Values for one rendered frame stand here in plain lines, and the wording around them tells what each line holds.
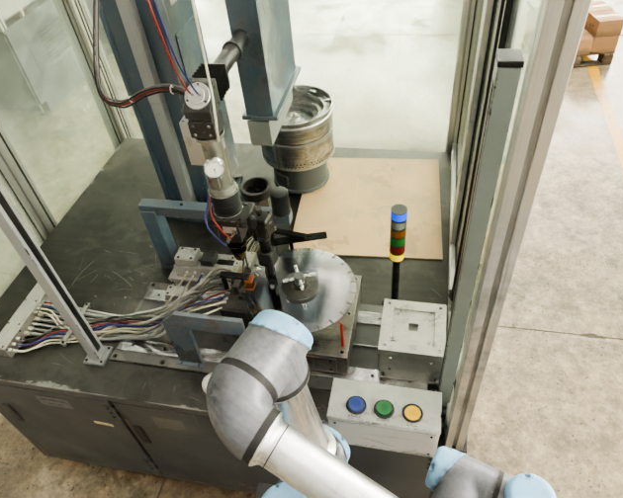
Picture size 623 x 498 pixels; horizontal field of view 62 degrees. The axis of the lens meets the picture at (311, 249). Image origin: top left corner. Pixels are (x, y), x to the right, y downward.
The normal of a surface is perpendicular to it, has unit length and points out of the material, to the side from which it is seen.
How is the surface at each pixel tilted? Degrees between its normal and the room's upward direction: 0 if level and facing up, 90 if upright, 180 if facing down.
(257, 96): 90
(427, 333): 0
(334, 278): 0
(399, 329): 0
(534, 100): 90
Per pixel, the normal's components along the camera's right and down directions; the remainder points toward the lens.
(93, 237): -0.08, -0.70
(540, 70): -0.20, 0.70
